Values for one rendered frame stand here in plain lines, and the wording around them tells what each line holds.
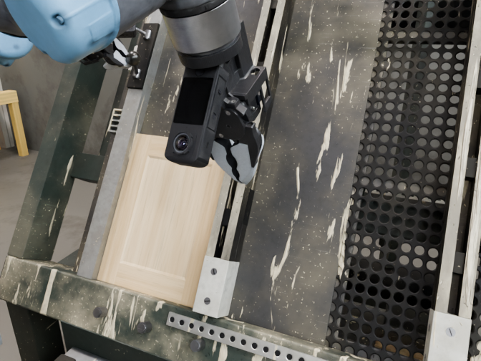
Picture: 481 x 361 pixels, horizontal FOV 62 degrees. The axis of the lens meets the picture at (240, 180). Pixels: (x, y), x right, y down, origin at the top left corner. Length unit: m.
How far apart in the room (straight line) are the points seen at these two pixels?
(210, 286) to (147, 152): 0.41
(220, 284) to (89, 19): 0.69
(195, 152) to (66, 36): 0.17
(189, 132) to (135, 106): 0.74
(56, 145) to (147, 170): 0.31
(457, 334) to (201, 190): 0.62
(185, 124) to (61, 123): 0.89
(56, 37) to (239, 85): 0.23
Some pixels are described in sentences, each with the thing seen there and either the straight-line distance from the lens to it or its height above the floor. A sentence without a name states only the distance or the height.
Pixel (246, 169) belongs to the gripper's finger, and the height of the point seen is 1.34.
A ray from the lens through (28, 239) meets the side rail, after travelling 1.28.
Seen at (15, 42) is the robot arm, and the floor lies 1.49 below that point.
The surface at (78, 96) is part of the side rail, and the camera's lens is 1.33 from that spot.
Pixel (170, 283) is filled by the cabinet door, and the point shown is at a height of 0.93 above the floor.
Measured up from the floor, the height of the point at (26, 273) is 0.88.
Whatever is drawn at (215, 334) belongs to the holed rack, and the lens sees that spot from 0.94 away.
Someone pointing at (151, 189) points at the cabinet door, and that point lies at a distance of 1.08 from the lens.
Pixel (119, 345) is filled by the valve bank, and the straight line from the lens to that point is 1.07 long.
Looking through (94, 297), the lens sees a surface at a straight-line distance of 1.11.
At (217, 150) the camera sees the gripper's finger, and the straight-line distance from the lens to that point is 0.52.
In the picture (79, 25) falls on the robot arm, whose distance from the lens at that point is 0.32.
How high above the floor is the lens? 1.52
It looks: 21 degrees down
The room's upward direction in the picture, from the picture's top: straight up
